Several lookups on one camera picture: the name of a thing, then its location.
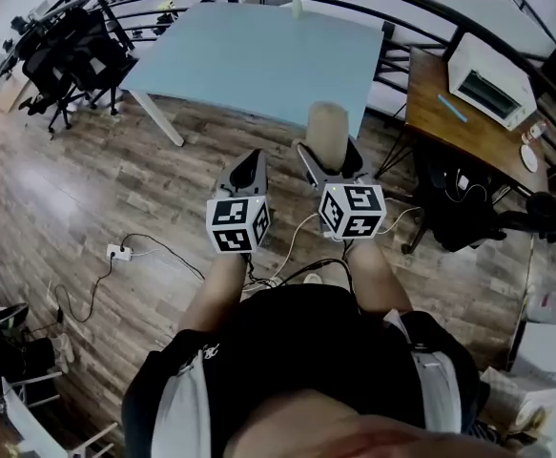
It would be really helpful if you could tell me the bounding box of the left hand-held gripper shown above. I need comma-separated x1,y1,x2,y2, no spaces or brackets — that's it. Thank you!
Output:
205,148,272,256

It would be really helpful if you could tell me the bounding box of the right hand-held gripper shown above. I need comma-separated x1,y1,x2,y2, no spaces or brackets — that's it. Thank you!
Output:
295,136,387,243

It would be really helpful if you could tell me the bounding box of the beige cylindrical item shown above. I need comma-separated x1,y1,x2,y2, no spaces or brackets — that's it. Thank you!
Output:
304,101,351,172

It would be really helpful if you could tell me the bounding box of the person's right forearm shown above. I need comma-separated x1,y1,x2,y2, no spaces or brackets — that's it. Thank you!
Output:
347,239,415,318

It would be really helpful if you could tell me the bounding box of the person's left forearm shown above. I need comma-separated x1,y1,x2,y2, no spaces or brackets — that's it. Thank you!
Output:
177,251,251,334

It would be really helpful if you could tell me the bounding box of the light blue table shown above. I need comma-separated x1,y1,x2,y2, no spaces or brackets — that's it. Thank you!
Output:
118,1,386,148

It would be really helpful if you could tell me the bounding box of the brown wooden side desk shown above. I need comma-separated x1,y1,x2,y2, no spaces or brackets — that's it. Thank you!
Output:
403,45,551,196

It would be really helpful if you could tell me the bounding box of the black office chair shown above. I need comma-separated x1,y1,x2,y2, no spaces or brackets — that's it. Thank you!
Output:
499,190,556,245
400,148,510,257
65,7,134,116
18,40,76,135

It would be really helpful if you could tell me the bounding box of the light blue flat strip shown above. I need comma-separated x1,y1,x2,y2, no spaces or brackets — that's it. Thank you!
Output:
436,94,469,124

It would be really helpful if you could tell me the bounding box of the white power strip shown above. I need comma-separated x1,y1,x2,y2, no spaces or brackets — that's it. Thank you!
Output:
106,242,134,262

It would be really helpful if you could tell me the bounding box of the white toaster oven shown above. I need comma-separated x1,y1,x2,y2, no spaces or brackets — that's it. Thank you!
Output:
446,32,539,132

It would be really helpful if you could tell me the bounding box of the person's black shirt torso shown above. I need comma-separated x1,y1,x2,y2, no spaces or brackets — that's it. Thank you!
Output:
120,283,482,458

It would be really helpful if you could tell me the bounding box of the black metal railing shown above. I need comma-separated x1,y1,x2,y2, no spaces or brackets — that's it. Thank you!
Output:
33,0,556,135

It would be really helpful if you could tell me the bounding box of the white round plate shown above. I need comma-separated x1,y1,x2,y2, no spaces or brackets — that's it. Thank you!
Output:
519,143,540,173

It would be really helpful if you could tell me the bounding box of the clear bottle red label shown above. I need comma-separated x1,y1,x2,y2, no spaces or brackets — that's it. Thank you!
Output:
522,118,549,145

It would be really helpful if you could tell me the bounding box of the large clear plastic bottle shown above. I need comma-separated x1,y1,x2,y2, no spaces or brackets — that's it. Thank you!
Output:
524,290,556,327

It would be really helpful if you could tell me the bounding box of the white desk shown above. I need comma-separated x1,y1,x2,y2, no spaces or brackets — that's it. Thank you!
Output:
0,377,64,458

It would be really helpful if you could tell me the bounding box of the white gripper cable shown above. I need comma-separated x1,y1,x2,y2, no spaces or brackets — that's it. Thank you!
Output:
241,197,424,295

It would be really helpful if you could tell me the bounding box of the black floor cable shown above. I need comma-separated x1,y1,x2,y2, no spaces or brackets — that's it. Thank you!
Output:
53,233,207,324

